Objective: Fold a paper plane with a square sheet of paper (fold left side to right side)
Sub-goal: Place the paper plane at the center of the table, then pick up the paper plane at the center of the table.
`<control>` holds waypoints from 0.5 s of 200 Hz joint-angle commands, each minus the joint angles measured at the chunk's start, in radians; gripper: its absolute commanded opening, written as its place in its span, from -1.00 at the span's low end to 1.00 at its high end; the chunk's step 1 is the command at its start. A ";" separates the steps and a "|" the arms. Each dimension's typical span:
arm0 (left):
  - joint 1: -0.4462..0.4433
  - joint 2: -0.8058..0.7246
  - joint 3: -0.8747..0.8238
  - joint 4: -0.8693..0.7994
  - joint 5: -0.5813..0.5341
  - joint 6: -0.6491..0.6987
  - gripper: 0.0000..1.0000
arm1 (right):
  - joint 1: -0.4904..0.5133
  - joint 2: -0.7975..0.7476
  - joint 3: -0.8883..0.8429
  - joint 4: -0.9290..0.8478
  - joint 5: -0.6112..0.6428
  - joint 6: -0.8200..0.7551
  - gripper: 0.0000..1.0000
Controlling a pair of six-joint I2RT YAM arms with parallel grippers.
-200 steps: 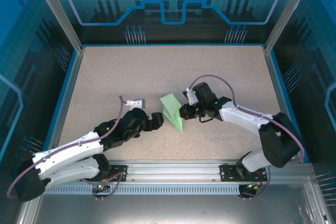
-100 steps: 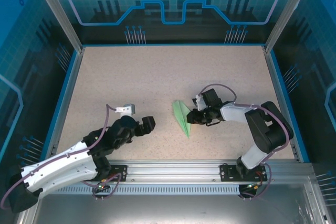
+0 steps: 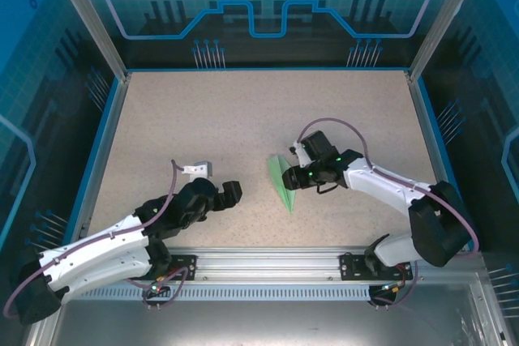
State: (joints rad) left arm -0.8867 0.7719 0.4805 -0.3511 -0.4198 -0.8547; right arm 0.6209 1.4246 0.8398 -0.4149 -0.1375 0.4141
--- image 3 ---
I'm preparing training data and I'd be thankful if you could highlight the aluminium frame post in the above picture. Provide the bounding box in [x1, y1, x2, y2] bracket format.
[44, 0, 131, 82]
[408, 0, 490, 82]

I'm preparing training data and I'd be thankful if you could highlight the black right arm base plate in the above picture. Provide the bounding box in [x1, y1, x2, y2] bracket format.
[339, 252, 414, 282]

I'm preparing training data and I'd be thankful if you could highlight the light green paper sheet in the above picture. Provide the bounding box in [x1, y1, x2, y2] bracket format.
[266, 154, 297, 215]

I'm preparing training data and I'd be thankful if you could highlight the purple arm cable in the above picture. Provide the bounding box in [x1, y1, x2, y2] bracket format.
[2, 159, 191, 319]
[298, 117, 481, 310]

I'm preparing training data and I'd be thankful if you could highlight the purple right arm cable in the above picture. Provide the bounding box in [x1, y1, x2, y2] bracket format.
[298, 117, 481, 310]

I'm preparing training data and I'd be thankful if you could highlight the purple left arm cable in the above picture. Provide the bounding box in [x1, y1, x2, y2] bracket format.
[2, 159, 191, 319]

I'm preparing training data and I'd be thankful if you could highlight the sheet metal tray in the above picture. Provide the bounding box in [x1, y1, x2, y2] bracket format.
[24, 272, 506, 346]

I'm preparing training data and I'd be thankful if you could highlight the slotted grey cable duct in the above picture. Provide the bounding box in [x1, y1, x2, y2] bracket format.
[64, 285, 376, 302]

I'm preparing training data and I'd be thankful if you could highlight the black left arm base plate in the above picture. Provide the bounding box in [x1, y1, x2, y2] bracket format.
[160, 254, 200, 282]

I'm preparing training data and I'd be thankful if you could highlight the aluminium mounting rail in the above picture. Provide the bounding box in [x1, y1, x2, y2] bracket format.
[52, 246, 486, 282]

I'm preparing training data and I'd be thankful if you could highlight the brass cable connector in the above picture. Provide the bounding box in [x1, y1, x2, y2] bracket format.
[379, 279, 407, 295]
[148, 275, 170, 295]

